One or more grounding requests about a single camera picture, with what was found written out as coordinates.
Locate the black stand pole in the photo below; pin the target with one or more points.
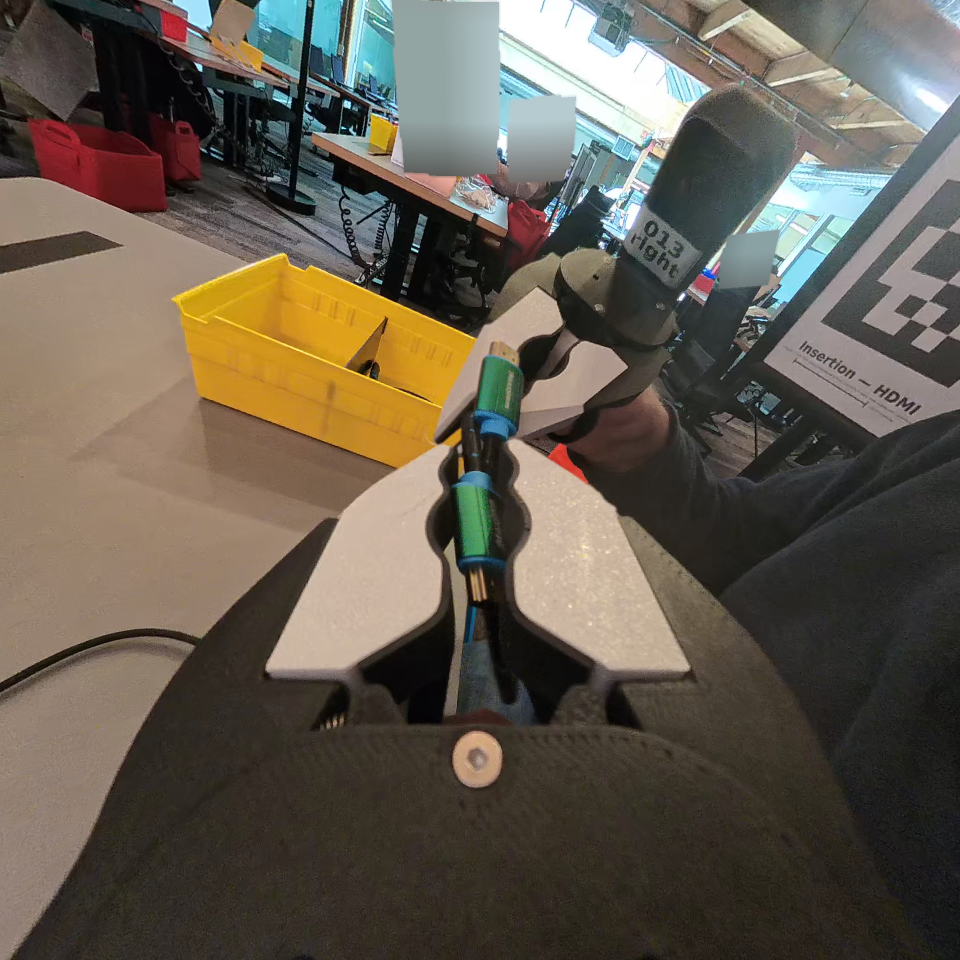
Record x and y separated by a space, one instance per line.
305 90

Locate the red bag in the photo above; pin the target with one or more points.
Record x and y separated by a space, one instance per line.
177 150

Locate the red storage bin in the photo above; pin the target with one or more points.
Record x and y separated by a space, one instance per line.
98 165

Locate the long wooden work desk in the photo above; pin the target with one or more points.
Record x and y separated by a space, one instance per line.
195 53

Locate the small yellow bin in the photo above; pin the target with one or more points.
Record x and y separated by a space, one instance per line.
240 56
383 135

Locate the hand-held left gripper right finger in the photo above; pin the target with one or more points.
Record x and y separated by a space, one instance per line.
600 600

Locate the black mesh office chair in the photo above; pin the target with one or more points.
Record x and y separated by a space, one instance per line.
720 323
578 218

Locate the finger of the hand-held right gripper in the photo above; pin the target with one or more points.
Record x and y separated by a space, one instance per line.
578 383
503 330

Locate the person's black top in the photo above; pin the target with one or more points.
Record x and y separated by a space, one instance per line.
870 675

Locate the wooden top office desk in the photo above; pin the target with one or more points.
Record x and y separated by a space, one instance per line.
390 165

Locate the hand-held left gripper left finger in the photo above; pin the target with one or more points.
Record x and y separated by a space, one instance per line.
353 600

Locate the orange traffic cone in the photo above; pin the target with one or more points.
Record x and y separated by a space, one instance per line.
567 462

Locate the yellow plastic bin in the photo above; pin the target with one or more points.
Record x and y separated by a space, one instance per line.
270 375

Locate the framed marker sign board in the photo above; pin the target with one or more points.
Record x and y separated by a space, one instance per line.
900 270

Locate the person's right forearm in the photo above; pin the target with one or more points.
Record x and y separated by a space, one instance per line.
780 510

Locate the person's right hand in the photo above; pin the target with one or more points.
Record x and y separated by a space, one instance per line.
623 443

